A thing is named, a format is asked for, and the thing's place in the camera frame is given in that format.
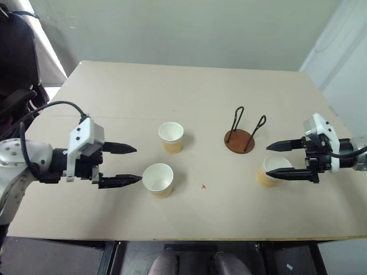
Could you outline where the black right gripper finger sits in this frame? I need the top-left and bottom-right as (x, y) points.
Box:
(266, 139), (304, 152)
(265, 167), (315, 182)

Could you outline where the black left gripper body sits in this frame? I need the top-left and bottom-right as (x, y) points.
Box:
(75, 146), (104, 184)

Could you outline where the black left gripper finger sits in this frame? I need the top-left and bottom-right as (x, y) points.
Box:
(97, 173), (143, 190)
(100, 141), (137, 155)

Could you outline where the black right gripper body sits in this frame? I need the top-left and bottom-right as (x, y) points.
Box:
(300, 133), (334, 184)

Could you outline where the yellow white paper cup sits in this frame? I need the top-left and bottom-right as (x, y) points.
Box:
(257, 155), (293, 188)
(158, 121), (185, 155)
(142, 163), (174, 199)

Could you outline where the black office chair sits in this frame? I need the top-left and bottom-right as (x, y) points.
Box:
(0, 5), (50, 141)

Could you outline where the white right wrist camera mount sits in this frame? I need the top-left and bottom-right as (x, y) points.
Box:
(303, 112), (341, 174)

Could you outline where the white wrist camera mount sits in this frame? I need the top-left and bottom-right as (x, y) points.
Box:
(66, 117), (104, 183)
(303, 112), (341, 174)

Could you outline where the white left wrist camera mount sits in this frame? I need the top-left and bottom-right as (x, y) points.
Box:
(66, 117), (104, 183)

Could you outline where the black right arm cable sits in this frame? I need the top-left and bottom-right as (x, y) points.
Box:
(326, 142), (367, 159)

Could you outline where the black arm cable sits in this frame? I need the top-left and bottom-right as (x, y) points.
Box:
(17, 101), (90, 179)
(326, 142), (367, 159)

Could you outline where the brown cup holder stand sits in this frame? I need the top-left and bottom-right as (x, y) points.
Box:
(224, 106), (268, 155)

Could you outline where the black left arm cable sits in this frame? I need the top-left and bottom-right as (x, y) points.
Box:
(17, 101), (90, 179)

